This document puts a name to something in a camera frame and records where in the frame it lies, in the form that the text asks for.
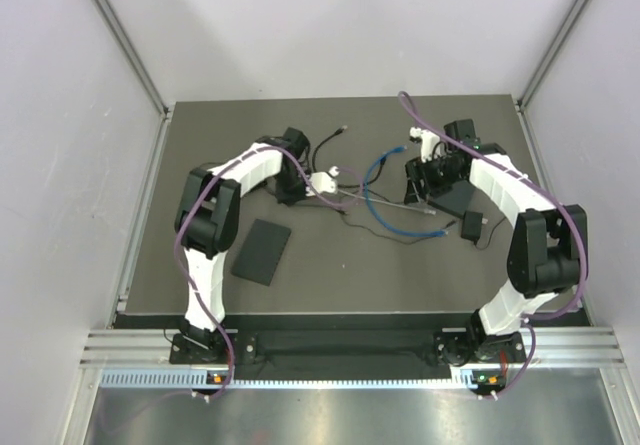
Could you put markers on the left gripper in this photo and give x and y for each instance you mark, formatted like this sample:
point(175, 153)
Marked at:
point(300, 194)

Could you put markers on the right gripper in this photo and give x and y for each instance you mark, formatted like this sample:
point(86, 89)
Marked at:
point(416, 171)

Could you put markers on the black network switch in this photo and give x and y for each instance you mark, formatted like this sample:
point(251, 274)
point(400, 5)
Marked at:
point(261, 252)
point(454, 199)

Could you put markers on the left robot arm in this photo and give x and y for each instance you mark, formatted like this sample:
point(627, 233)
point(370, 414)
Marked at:
point(207, 222)

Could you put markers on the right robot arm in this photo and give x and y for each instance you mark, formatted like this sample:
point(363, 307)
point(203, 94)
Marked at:
point(548, 252)

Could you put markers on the right black power adapter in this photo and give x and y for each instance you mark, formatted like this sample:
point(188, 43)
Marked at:
point(471, 226)

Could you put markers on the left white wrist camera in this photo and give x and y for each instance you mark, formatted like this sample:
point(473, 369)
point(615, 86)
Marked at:
point(323, 182)

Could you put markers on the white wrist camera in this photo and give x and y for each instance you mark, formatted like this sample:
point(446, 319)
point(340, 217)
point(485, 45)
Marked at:
point(323, 182)
point(427, 140)

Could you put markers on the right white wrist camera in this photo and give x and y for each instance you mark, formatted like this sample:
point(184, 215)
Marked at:
point(427, 140)

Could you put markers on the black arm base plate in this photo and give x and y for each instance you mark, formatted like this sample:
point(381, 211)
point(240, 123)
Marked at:
point(430, 339)

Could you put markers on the left aluminium frame post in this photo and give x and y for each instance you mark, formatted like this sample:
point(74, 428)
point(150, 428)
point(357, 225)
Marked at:
point(126, 46)

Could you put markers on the aluminium frame post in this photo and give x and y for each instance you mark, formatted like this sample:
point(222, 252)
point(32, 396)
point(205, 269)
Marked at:
point(570, 20)
point(126, 46)

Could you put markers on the aluminium front frame rail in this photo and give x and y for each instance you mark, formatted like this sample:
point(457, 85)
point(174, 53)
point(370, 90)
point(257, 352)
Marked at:
point(564, 347)

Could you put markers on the slotted grey cable duct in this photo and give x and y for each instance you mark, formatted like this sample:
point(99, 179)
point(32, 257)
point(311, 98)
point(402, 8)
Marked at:
point(205, 379)

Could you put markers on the right aluminium frame post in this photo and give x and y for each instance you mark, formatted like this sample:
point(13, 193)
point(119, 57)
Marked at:
point(570, 20)

